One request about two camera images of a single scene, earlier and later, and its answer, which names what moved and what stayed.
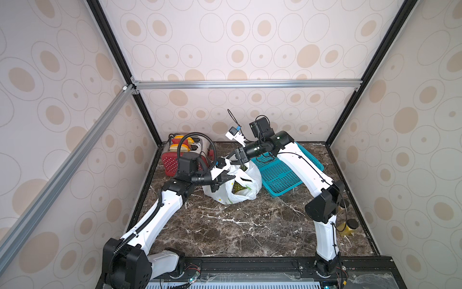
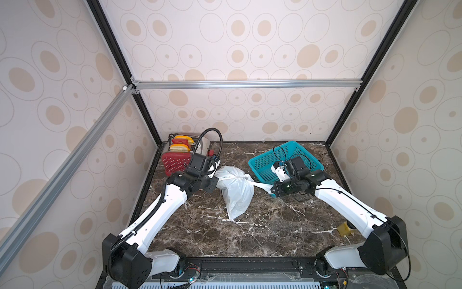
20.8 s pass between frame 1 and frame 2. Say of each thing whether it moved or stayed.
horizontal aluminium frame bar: stayed
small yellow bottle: stayed
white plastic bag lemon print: moved
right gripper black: moved
